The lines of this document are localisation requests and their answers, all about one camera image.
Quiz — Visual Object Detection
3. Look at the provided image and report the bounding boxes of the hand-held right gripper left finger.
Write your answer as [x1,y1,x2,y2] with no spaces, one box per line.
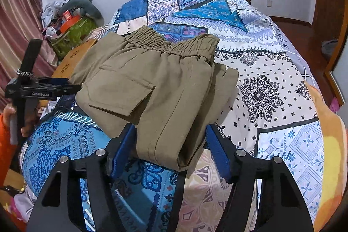
[27,123,136,232]

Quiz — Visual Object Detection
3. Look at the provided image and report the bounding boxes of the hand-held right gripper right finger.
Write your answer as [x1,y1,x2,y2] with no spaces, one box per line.
[205,123,314,232]

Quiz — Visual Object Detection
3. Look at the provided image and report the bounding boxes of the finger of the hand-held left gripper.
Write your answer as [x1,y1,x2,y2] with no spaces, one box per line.
[38,78,72,86]
[53,84,83,99]

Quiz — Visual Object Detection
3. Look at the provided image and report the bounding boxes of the khaki pants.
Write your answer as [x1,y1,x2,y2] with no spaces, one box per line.
[68,25,240,171]

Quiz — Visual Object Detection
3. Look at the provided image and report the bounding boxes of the person's left hand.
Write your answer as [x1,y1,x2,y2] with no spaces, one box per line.
[5,105,37,139]

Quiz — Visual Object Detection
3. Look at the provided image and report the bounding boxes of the yellow wooden stool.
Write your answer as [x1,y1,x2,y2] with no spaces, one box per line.
[50,39,97,80]

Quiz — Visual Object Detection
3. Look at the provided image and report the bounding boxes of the green bag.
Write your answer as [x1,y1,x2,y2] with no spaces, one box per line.
[50,17,100,60]

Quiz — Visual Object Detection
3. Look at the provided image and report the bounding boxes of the orange box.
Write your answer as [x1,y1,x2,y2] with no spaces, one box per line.
[60,10,82,33]

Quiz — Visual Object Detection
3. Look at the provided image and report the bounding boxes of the pink striped curtain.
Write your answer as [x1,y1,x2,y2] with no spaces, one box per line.
[0,0,59,102]

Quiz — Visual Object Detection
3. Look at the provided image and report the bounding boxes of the pile of grey clothes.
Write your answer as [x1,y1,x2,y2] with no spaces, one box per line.
[41,0,91,20]

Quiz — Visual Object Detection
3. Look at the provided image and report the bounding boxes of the blue patchwork printed blanket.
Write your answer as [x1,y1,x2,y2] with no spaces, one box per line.
[20,0,327,232]

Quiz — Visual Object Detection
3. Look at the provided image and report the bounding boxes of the orange yellow blanket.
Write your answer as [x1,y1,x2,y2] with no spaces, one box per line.
[306,82,348,222]

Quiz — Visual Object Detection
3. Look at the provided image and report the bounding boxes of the grey bag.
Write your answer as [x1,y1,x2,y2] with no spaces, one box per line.
[321,39,339,57]

